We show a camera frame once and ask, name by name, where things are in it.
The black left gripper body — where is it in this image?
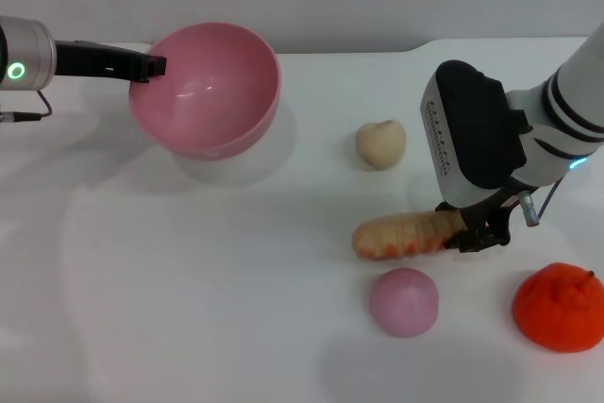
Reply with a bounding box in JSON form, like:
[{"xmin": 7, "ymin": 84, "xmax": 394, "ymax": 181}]
[{"xmin": 54, "ymin": 39, "xmax": 150, "ymax": 85}]

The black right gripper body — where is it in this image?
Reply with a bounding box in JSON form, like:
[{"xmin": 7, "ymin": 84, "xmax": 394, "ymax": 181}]
[{"xmin": 434, "ymin": 184, "xmax": 520, "ymax": 234}]

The pink plastic bowl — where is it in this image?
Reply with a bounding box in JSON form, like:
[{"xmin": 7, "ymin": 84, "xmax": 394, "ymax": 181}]
[{"xmin": 128, "ymin": 22, "xmax": 282, "ymax": 161}]

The long ridged orange bread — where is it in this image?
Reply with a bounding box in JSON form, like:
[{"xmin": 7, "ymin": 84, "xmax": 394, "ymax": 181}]
[{"xmin": 352, "ymin": 210, "xmax": 466, "ymax": 261}]

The pink round bun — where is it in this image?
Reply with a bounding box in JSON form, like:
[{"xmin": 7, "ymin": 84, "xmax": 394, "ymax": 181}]
[{"xmin": 368, "ymin": 267, "xmax": 440, "ymax": 339}]

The orange-red persimmon bun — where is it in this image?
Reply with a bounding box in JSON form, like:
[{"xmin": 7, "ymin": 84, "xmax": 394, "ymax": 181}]
[{"xmin": 512, "ymin": 261, "xmax": 604, "ymax": 354}]

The beige peach-shaped bun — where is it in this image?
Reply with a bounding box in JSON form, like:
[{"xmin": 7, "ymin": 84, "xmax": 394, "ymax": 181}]
[{"xmin": 355, "ymin": 119, "xmax": 407, "ymax": 171}]

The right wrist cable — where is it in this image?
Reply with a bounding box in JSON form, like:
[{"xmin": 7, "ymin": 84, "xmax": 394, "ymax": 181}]
[{"xmin": 516, "ymin": 176, "xmax": 565, "ymax": 227}]

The wrist cable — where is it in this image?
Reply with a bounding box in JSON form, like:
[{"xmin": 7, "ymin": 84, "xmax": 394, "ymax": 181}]
[
  {"xmin": 516, "ymin": 176, "xmax": 565, "ymax": 227},
  {"xmin": 0, "ymin": 89, "xmax": 52, "ymax": 124}
]

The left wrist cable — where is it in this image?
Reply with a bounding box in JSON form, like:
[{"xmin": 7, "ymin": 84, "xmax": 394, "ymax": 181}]
[{"xmin": 0, "ymin": 89, "xmax": 52, "ymax": 124}]

